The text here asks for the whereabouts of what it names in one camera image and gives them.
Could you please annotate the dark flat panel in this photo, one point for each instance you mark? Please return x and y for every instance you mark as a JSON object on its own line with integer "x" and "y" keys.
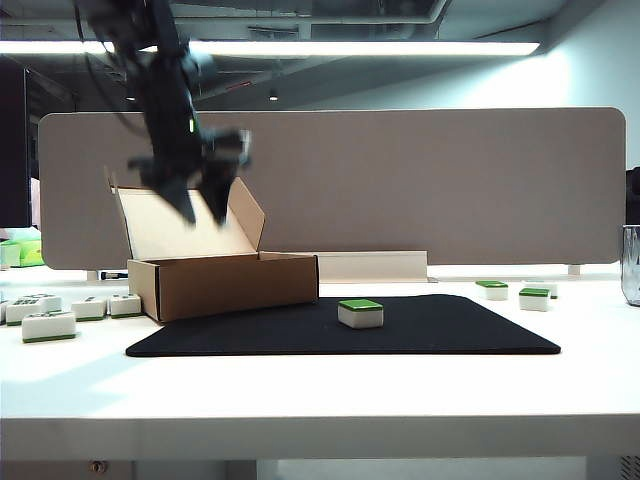
{"x": 12, "y": 150}

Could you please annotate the brown paper box with lid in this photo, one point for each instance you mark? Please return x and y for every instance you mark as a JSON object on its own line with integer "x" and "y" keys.
{"x": 235, "y": 290}

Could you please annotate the seven bamboo mahjong tile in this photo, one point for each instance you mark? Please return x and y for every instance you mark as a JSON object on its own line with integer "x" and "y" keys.
{"x": 20, "y": 314}

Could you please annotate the brown felt desk divider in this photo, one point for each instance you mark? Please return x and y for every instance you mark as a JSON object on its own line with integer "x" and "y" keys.
{"x": 400, "y": 190}

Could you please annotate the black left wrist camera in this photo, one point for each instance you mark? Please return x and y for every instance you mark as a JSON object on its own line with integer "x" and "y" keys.
{"x": 231, "y": 142}

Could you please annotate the black office chair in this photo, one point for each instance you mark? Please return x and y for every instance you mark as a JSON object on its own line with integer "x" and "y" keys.
{"x": 634, "y": 195}

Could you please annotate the green-backed mahjong tile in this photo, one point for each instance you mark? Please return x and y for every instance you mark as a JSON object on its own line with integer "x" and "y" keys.
{"x": 492, "y": 290}
{"x": 535, "y": 299}
{"x": 360, "y": 314}

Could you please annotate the six bamboo mahjong tile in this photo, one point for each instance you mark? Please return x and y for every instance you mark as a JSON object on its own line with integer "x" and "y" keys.
{"x": 49, "y": 303}

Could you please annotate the clear glass cup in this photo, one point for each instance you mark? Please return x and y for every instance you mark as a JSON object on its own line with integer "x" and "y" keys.
{"x": 631, "y": 270}

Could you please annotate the metal table frame bolt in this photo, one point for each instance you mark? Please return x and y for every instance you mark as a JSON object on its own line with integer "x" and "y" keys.
{"x": 97, "y": 466}

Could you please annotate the white green mahjong tile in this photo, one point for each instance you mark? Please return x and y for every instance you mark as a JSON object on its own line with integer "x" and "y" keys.
{"x": 552, "y": 290}

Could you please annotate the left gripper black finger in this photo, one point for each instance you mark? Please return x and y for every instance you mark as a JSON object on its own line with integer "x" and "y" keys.
{"x": 177, "y": 200}
{"x": 217, "y": 197}

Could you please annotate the white divider foot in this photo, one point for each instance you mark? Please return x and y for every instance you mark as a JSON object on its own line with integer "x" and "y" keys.
{"x": 92, "y": 275}
{"x": 575, "y": 269}

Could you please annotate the three bamboo mahjong tile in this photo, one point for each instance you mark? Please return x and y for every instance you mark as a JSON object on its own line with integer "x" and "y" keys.
{"x": 124, "y": 305}

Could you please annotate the green white package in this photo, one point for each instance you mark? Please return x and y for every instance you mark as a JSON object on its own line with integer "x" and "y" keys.
{"x": 25, "y": 255}

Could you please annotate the small ceiling spot lamp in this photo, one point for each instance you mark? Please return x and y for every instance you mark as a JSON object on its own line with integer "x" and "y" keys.
{"x": 272, "y": 95}

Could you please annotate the two bamboo mahjong tile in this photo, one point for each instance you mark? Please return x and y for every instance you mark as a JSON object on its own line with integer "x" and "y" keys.
{"x": 90, "y": 308}

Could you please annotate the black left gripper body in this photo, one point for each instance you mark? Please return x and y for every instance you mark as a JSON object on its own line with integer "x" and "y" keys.
{"x": 170, "y": 145}

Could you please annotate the one bamboo bird mahjong tile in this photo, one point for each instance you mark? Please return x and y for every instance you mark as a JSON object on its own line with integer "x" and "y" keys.
{"x": 48, "y": 326}

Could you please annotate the black marker pen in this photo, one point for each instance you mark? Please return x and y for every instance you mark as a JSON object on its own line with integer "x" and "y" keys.
{"x": 116, "y": 275}

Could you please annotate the long ceiling light strip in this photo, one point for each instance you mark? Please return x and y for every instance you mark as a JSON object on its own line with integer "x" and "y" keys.
{"x": 350, "y": 48}

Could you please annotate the black mouse mat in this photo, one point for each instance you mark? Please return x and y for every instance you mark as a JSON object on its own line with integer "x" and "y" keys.
{"x": 425, "y": 325}

